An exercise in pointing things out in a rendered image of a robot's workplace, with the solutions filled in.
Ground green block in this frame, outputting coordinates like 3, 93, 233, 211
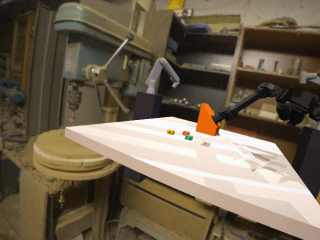
185, 135, 194, 141

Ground yellow block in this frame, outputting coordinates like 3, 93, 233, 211
167, 129, 175, 135

